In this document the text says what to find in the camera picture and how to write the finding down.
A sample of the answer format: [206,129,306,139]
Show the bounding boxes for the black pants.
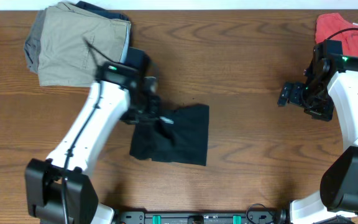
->
[129,104,209,166]

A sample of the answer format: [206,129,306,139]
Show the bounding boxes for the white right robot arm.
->
[278,53,358,223]

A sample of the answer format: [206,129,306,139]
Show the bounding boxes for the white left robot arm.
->
[24,62,159,223]

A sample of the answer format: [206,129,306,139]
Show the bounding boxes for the red shirt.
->
[314,12,358,178]

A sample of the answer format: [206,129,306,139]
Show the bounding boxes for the folded khaki pants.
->
[37,2,131,87]

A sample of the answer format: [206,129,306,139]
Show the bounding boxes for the folded dark navy garment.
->
[75,1,130,21]

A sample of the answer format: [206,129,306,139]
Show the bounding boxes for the folded grey garment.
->
[24,10,46,73]

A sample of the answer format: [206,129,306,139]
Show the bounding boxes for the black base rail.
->
[112,208,290,224]

